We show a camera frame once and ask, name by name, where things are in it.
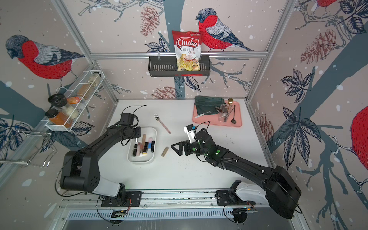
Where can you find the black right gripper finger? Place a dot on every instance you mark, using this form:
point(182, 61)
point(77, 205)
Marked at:
point(178, 145)
point(179, 151)

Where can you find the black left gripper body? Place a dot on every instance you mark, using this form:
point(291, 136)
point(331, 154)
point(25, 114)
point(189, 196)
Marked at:
point(135, 132)

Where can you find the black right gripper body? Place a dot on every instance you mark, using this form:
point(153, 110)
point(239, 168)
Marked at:
point(194, 148)

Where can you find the tan lipstick tube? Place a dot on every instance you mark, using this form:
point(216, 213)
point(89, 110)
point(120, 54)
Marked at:
point(143, 139)

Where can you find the white rectangular storage box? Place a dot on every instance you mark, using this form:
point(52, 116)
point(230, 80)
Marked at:
point(148, 158)

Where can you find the black round lipstick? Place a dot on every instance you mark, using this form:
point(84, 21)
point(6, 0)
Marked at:
point(135, 150)

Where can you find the small black lipstick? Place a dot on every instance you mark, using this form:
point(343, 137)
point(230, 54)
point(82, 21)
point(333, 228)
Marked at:
point(152, 146)

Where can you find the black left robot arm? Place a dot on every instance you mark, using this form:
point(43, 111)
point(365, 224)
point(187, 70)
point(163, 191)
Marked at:
point(80, 171)

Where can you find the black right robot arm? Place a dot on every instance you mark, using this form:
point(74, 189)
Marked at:
point(282, 193)

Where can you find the beige gold lipstick tube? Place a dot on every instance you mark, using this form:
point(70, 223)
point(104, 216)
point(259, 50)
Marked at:
point(165, 151)

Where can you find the clear ribbed glass cup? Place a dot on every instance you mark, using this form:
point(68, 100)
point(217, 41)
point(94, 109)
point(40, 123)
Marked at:
point(224, 112)

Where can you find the dark green cloth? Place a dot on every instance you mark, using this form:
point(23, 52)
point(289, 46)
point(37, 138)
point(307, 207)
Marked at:
point(208, 105)

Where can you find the black spoon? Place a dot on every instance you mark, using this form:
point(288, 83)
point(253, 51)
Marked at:
point(233, 121)

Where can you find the pink silicone mat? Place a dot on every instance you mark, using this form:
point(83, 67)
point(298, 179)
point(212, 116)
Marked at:
point(214, 118)

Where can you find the gold spoon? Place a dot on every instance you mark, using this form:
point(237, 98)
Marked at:
point(230, 102)

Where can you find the tan spice jar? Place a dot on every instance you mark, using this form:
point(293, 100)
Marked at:
point(86, 91)

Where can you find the pale spice jar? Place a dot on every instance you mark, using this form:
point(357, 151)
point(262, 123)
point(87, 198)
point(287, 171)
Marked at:
point(94, 79)

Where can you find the black lid orange spice jar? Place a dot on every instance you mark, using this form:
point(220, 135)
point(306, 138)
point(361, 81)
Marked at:
point(58, 118)

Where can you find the black lid white spice jar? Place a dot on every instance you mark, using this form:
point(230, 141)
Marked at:
point(60, 101)

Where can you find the red cassava chips bag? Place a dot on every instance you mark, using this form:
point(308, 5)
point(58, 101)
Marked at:
point(187, 47)

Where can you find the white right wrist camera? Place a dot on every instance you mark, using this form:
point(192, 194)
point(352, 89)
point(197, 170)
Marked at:
point(190, 131)

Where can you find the pink handled fork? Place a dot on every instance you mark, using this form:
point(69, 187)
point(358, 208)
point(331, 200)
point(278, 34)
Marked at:
point(164, 126)

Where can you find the white handled fork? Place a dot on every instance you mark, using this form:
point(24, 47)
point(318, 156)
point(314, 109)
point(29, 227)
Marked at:
point(200, 115)

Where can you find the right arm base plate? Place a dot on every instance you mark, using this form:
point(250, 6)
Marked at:
point(225, 198)

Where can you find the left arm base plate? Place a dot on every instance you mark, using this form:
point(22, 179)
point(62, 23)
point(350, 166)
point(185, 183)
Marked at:
point(127, 199)

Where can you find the black wall basket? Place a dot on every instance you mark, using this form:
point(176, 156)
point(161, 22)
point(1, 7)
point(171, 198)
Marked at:
point(166, 67)

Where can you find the wire hook rack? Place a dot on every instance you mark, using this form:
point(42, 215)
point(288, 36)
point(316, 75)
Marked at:
point(28, 148)

